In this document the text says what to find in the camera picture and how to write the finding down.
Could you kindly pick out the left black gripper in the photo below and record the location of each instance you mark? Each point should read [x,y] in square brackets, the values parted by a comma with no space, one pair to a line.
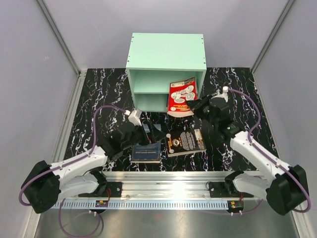
[154,133]

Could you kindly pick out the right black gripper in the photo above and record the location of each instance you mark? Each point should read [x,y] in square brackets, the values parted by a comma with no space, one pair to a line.
[198,103]

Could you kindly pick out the red 13-Storey Treehouse book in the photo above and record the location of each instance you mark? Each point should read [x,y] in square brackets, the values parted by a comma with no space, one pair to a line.
[179,94]

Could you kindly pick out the black paperback book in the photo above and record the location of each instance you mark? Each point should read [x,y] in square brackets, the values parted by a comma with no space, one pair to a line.
[184,142]

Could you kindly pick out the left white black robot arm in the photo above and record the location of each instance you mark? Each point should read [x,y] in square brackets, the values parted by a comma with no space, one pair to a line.
[81,175]

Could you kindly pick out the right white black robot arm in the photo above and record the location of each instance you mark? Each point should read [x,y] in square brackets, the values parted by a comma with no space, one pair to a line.
[283,187]

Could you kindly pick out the dark blue hardcover book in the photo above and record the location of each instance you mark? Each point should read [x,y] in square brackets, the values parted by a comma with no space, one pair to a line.
[146,154]

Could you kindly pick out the mint green shelf cabinet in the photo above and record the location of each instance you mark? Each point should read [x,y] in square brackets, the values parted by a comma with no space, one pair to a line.
[155,60]

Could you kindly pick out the aluminium rail frame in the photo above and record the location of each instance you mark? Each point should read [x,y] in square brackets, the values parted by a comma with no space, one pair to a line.
[165,185]

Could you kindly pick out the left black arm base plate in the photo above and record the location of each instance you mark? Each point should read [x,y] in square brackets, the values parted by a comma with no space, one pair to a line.
[112,189]

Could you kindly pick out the white slotted cable duct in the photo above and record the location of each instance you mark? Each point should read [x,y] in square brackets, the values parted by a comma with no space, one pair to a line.
[115,204]

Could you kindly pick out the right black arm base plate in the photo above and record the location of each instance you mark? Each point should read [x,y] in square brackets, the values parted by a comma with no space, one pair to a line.
[218,190]

